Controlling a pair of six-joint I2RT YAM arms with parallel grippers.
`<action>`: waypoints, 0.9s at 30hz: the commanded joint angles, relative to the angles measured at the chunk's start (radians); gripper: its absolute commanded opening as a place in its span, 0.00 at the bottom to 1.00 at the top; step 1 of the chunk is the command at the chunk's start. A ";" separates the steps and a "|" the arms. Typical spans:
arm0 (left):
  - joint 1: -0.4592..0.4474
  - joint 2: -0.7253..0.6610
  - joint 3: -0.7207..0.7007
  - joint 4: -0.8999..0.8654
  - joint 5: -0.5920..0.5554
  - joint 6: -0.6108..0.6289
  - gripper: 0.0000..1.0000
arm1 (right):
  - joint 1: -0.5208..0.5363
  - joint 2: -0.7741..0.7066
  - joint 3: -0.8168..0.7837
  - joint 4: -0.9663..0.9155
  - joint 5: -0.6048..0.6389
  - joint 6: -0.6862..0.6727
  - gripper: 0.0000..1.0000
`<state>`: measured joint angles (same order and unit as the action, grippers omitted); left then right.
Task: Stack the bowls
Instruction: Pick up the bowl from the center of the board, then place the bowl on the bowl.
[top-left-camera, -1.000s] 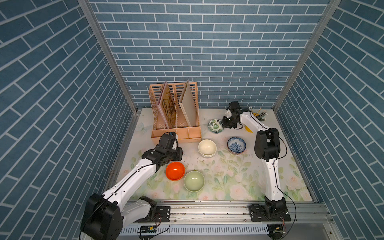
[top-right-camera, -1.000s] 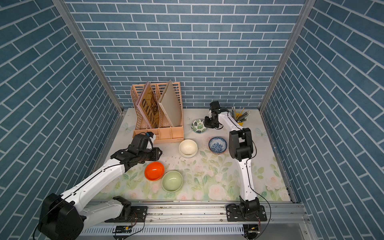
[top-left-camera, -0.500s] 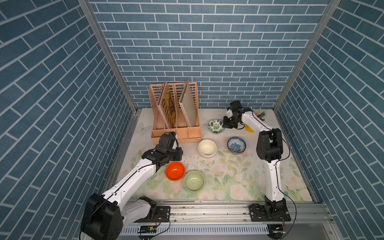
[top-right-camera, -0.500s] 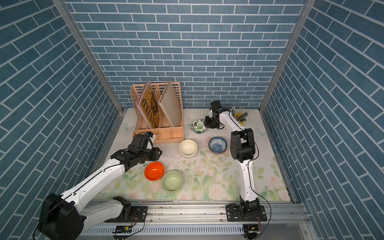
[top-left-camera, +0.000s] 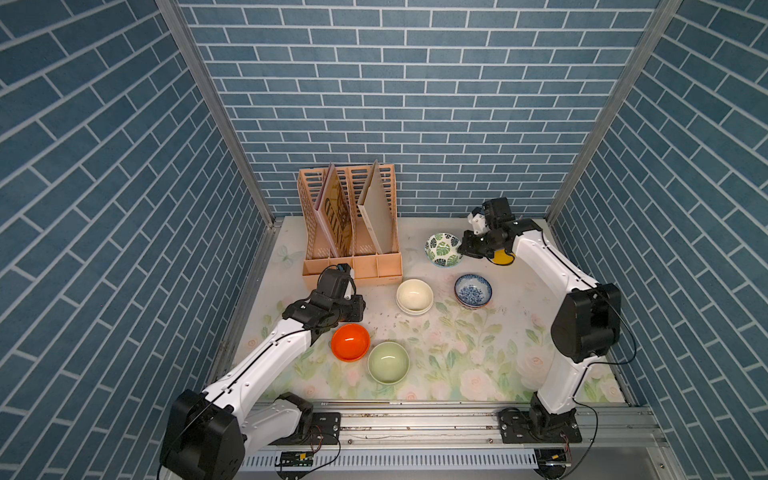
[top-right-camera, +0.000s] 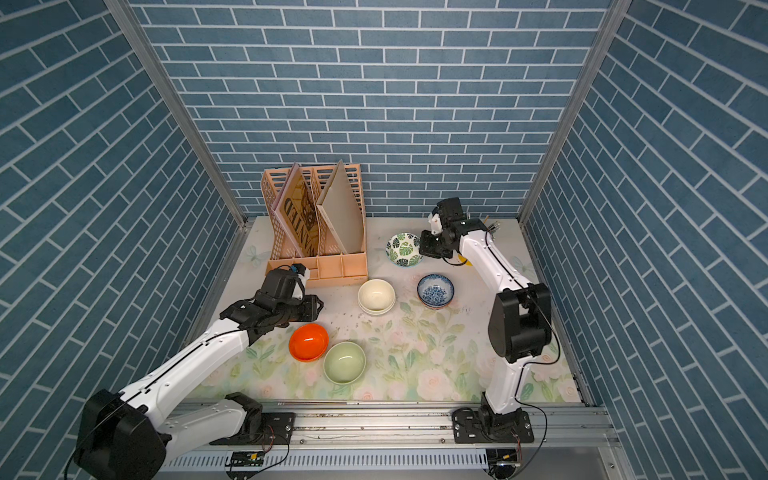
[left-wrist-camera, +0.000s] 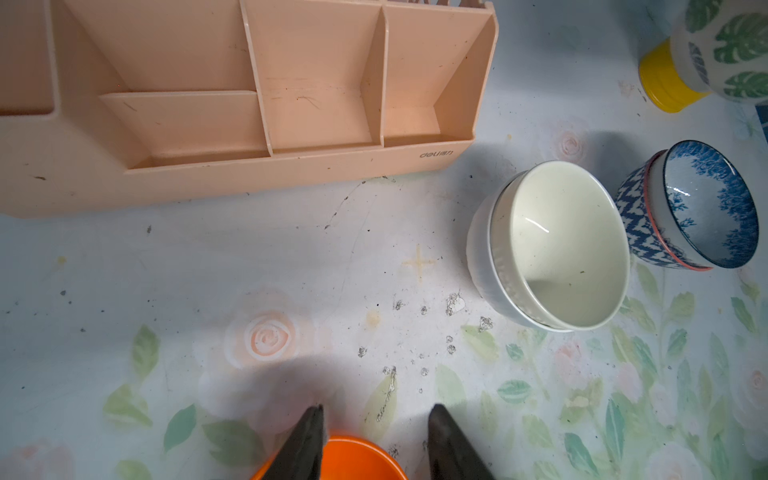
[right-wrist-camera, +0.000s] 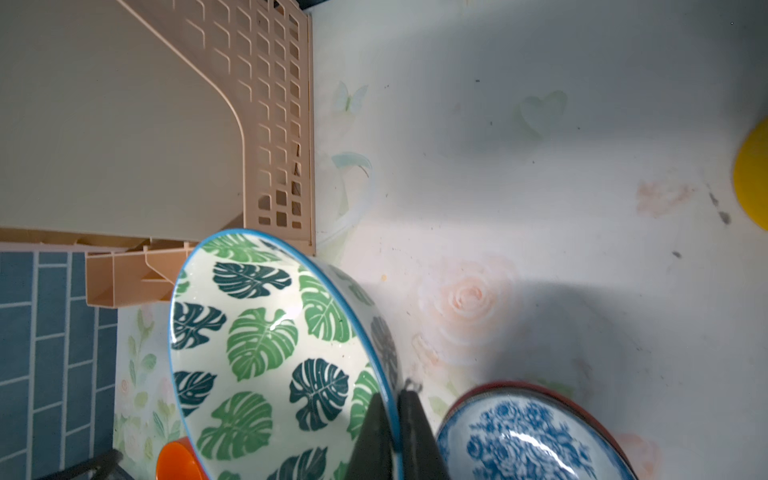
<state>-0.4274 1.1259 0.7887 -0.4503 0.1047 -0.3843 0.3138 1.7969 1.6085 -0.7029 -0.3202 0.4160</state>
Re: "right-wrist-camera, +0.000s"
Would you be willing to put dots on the green leaf pattern bowl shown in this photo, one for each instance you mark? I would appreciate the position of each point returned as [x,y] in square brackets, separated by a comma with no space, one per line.
[276,358]

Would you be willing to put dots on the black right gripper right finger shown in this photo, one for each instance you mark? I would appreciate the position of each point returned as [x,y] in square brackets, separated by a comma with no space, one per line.
[421,457]

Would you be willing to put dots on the peach plastic file organizer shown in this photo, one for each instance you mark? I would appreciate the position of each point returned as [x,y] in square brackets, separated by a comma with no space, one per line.
[258,56]

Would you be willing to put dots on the yellow metal pencil cup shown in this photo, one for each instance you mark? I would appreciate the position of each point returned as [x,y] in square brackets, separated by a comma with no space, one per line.
[750,175]

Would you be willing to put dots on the orange bowl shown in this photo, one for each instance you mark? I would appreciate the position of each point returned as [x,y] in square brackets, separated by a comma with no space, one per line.
[177,461]

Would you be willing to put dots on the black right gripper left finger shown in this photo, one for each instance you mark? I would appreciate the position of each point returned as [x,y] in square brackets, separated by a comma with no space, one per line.
[372,455]

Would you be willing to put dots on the blue floral bowl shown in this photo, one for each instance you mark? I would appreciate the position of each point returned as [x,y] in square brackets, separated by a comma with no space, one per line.
[528,438]

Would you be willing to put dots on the beige folder board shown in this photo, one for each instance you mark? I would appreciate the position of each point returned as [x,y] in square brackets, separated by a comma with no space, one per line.
[104,129]

